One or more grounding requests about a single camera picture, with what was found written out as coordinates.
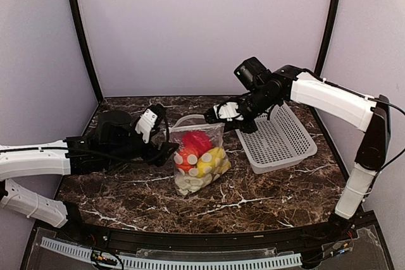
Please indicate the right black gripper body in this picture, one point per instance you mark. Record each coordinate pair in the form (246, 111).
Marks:
(260, 100)

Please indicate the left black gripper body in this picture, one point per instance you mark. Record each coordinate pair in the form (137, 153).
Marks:
(119, 153)

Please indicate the white plastic perforated basket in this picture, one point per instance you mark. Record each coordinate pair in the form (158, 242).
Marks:
(281, 141)

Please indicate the red bell pepper toy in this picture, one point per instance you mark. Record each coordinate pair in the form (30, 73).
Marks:
(198, 140)

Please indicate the orange pumpkin toy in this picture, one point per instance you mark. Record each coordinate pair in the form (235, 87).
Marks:
(186, 158)

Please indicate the yellow corn toy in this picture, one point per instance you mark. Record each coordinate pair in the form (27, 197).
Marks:
(214, 161)

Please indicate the clear polka dot zip bag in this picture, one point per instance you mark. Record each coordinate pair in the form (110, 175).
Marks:
(195, 122)

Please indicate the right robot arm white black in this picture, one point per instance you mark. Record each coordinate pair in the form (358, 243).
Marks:
(371, 115)

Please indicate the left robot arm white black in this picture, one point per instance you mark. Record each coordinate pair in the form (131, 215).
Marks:
(71, 156)

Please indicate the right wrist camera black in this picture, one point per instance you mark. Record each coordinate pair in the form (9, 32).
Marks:
(223, 113)

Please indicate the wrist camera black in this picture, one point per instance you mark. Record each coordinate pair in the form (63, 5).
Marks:
(149, 122)
(223, 113)

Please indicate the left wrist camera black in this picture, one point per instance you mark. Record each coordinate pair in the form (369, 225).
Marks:
(149, 122)

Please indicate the small circuit board with wires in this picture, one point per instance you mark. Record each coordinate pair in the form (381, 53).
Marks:
(102, 260)

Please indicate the white slotted cable duct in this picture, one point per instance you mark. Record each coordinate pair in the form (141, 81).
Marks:
(155, 259)

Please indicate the black front rail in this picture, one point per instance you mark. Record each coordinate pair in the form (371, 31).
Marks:
(296, 239)

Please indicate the right black frame post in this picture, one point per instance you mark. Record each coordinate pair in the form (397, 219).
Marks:
(327, 36)

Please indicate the black frame post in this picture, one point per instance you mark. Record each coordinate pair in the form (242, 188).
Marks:
(327, 36)
(85, 51)

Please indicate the left black frame post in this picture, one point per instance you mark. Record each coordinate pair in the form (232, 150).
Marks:
(85, 51)

